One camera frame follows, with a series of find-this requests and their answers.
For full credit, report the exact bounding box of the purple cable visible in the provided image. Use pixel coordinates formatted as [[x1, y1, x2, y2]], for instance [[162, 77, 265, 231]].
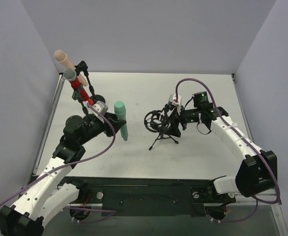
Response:
[[175, 78, 281, 223], [0, 103, 117, 233]]

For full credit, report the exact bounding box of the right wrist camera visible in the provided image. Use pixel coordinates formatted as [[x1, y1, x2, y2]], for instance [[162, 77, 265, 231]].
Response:
[[168, 94, 182, 115]]

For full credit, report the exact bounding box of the red glitter microphone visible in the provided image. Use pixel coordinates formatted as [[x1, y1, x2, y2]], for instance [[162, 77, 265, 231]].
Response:
[[63, 68, 94, 105]]

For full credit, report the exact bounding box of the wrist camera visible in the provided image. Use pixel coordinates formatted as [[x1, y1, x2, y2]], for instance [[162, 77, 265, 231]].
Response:
[[168, 94, 182, 115], [87, 101, 108, 123]]

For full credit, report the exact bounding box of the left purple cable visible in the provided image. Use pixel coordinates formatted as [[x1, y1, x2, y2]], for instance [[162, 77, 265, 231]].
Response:
[[0, 103, 117, 233]]

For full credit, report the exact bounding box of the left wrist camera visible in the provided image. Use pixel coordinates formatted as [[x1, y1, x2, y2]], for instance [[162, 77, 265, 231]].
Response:
[[87, 101, 108, 123]]

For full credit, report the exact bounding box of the aluminium frame rail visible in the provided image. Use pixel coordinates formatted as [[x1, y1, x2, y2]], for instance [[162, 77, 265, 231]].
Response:
[[232, 194, 282, 206]]

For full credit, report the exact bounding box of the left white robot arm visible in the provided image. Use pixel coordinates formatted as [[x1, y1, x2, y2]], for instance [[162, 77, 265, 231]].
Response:
[[0, 113, 127, 236]]

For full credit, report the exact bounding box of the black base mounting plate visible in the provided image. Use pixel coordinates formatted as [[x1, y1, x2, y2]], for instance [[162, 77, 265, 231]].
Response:
[[59, 177, 235, 220]]

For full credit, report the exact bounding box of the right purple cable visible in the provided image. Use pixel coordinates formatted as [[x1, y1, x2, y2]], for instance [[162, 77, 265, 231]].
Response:
[[175, 78, 281, 223]]

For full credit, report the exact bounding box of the pink microphone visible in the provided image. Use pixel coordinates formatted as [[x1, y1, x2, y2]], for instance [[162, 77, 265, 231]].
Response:
[[54, 50, 88, 87]]

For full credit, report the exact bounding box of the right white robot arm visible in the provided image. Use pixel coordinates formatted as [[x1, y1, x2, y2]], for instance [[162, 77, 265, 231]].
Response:
[[168, 92, 279, 197]]

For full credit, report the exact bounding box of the black mic stand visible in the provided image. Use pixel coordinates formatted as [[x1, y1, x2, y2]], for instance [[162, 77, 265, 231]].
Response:
[[71, 84, 97, 127], [75, 60, 106, 103]]

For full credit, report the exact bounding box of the tripod shock mount stand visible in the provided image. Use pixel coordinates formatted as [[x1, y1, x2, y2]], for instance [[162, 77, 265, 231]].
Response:
[[144, 104, 179, 150]]

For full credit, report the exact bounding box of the teal microphone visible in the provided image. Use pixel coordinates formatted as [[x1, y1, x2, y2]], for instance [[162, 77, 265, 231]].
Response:
[[114, 101, 128, 141]]

